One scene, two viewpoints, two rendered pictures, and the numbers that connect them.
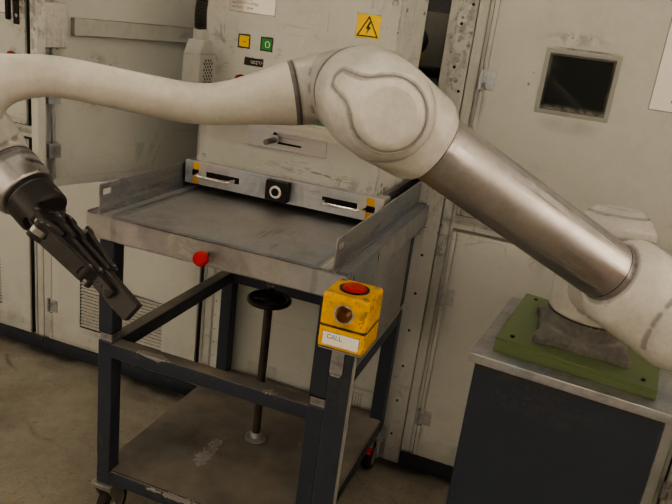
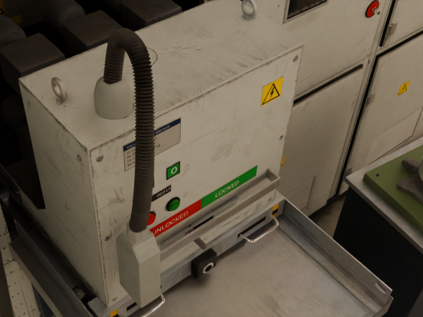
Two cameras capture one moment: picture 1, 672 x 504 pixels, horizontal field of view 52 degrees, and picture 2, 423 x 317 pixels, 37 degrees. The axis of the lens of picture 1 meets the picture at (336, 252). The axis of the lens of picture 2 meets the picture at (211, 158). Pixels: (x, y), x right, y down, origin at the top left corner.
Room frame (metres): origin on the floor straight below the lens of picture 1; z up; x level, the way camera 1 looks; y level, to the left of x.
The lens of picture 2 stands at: (1.27, 0.89, 2.08)
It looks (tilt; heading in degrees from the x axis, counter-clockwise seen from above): 45 degrees down; 299
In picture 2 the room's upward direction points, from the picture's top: 4 degrees clockwise
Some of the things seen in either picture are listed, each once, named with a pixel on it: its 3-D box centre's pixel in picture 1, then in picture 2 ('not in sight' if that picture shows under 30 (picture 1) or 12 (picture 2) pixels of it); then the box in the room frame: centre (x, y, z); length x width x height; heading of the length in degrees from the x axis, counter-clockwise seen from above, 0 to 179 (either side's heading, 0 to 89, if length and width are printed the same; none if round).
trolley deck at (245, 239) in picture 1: (277, 218); (197, 277); (1.68, 0.16, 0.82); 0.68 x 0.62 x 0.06; 162
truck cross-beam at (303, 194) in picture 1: (283, 188); (194, 253); (1.70, 0.15, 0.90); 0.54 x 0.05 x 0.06; 72
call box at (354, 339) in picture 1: (350, 316); not in sight; (1.06, -0.04, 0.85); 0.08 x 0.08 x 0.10; 72
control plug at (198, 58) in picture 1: (198, 77); (138, 261); (1.68, 0.38, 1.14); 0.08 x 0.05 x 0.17; 162
